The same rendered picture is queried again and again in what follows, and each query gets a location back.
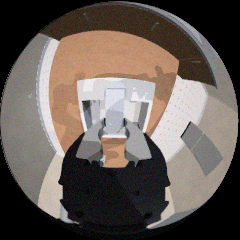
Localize grey square sink basin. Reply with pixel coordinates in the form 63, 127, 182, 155
77, 78, 156, 132

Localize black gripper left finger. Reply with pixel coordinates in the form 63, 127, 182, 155
58, 117, 106, 186

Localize grey mixer tap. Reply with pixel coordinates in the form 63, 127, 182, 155
103, 81, 127, 133

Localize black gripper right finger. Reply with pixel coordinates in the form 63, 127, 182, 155
123, 118, 171, 187

